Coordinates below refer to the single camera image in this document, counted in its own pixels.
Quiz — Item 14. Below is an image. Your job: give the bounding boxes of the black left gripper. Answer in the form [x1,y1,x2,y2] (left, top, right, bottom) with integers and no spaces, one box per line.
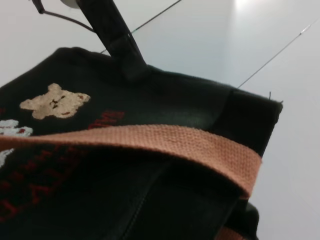
[79,0,152,83]

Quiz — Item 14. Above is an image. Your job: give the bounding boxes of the black food bag orange straps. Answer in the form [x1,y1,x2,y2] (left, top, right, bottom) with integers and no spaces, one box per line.
[0,46,285,240]

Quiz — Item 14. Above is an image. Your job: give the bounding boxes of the left gripper cable with connector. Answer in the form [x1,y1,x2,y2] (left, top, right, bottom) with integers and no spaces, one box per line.
[31,0,97,33]

